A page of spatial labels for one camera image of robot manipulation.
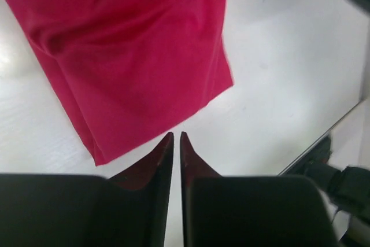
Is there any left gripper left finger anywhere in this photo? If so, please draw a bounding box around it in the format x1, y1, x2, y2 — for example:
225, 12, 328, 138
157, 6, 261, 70
1, 133, 174, 246

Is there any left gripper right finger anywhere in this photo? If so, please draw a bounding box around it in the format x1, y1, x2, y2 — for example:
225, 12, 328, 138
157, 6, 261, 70
180, 132, 338, 246

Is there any bright red t shirt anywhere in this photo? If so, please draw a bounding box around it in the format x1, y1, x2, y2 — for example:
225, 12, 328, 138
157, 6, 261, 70
5, 0, 233, 165

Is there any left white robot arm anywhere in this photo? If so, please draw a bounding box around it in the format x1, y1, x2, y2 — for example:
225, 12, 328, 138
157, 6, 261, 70
1, 0, 369, 246

